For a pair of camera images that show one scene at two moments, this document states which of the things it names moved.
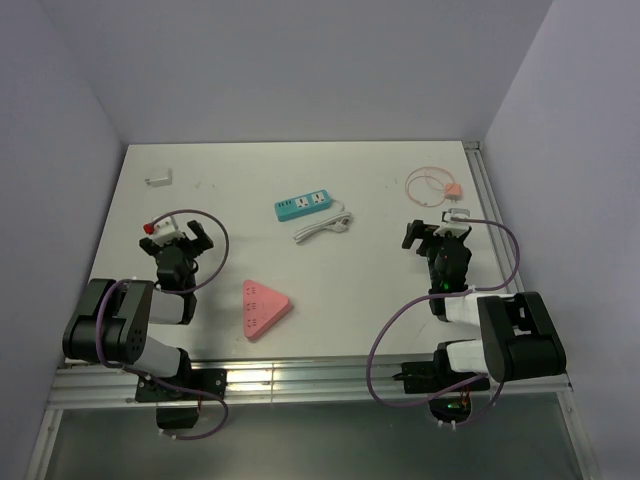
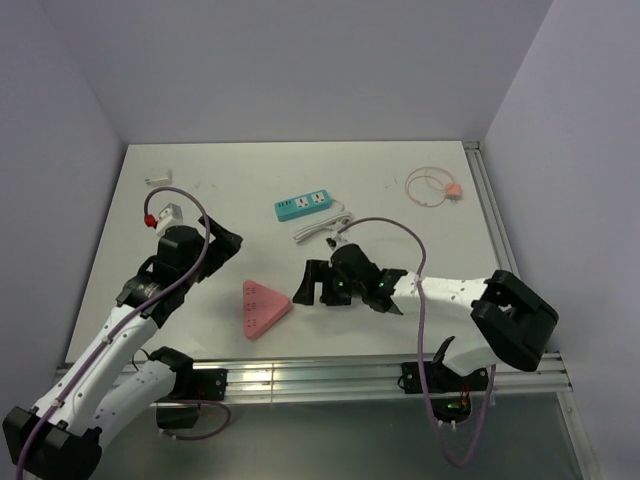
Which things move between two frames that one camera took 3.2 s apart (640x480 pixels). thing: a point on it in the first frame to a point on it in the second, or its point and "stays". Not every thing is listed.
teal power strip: (302, 205) stays
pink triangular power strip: (262, 308) stays
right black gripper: (415, 230) to (319, 270)
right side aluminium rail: (490, 207) stays
